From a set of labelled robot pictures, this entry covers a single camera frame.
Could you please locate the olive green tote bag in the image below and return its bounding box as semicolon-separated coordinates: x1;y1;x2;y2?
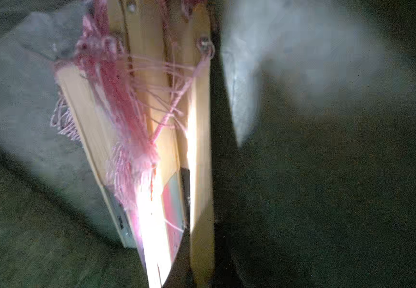
0;1;416;288

